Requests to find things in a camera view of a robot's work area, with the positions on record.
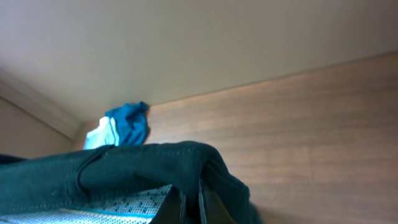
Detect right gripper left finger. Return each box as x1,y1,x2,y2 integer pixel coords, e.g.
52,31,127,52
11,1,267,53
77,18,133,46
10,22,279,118
150,187,186,224

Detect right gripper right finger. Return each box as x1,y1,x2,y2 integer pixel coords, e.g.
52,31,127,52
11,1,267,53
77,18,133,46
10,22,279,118
198,180,236,224

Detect black shorts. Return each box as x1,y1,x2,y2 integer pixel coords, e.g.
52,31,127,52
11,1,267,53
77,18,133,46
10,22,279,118
1,141,261,224

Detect blue t-shirt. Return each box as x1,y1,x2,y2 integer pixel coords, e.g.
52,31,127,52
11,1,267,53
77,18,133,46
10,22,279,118
105,101,149,146

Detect white garment in pile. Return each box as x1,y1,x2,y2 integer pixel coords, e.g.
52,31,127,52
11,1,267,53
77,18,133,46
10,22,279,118
83,116,119,150

